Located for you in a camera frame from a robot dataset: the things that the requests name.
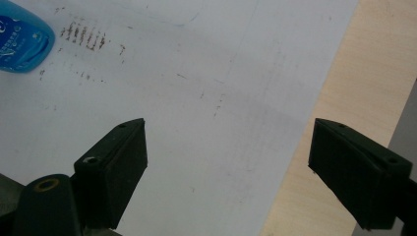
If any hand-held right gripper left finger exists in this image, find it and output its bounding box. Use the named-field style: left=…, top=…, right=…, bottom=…
left=73, top=117, right=149, bottom=230

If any white paper sheet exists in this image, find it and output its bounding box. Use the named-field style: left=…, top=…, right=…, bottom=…
left=0, top=0, right=361, bottom=236

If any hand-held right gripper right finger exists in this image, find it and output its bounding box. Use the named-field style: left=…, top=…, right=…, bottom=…
left=308, top=117, right=414, bottom=231

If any blue plastic bottle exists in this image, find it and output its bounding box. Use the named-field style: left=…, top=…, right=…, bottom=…
left=0, top=0, right=56, bottom=74

